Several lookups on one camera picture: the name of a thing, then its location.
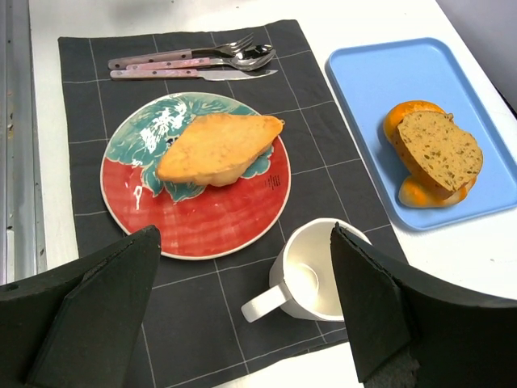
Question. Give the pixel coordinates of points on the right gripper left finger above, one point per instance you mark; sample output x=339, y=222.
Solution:
x=76, y=325

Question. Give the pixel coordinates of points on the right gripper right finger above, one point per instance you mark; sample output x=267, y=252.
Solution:
x=407, y=328

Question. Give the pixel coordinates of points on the light golden bread loaf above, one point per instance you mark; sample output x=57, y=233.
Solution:
x=216, y=149

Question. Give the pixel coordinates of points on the brown seeded bread slice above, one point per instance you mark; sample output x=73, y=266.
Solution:
x=438, y=152

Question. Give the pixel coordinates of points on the dark checked placemat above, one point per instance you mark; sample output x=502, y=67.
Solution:
x=194, y=334

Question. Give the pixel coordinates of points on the white ceramic mug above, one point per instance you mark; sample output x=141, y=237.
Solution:
x=301, y=279

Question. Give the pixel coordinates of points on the teal and red plate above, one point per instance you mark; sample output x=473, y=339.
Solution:
x=195, y=222

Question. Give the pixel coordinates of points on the blue plastic tray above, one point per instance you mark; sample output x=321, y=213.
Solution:
x=372, y=79

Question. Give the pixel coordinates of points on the aluminium table frame rail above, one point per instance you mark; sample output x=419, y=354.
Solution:
x=23, y=251

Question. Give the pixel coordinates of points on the pink handled knife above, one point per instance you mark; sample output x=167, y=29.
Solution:
x=208, y=75

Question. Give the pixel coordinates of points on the pink handled spoon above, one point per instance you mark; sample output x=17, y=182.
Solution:
x=249, y=59

